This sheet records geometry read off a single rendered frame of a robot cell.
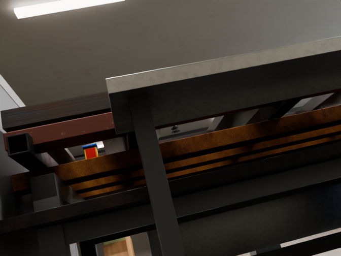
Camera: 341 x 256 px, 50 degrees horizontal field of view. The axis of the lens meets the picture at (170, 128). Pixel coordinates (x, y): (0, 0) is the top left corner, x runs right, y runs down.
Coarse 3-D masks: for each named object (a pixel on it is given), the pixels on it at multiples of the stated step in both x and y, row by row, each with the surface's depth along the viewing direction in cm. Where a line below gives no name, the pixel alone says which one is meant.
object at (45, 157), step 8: (8, 136) 89; (16, 136) 90; (24, 136) 91; (8, 144) 89; (32, 144) 94; (8, 152) 88; (16, 152) 94; (24, 152) 89; (32, 152) 92; (40, 152) 101; (16, 160) 93; (24, 160) 94; (32, 160) 96; (40, 160) 99; (48, 160) 110; (32, 168) 104; (40, 168) 106
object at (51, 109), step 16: (80, 96) 99; (96, 96) 100; (320, 96) 151; (336, 96) 146; (16, 112) 96; (32, 112) 97; (48, 112) 97; (64, 112) 98; (80, 112) 98; (96, 112) 100; (240, 112) 135; (16, 128) 97; (208, 128) 165; (224, 128) 152; (112, 144) 134; (64, 160) 139; (80, 160) 159
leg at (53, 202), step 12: (36, 180) 92; (48, 180) 93; (60, 192) 97; (36, 204) 91; (48, 204) 91; (60, 204) 94; (48, 228) 89; (60, 228) 90; (48, 240) 88; (60, 240) 89; (48, 252) 88; (60, 252) 88
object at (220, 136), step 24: (288, 120) 118; (312, 120) 119; (336, 120) 119; (168, 144) 112; (192, 144) 113; (216, 144) 113; (240, 144) 118; (48, 168) 107; (72, 168) 107; (96, 168) 108; (120, 168) 109; (24, 192) 108
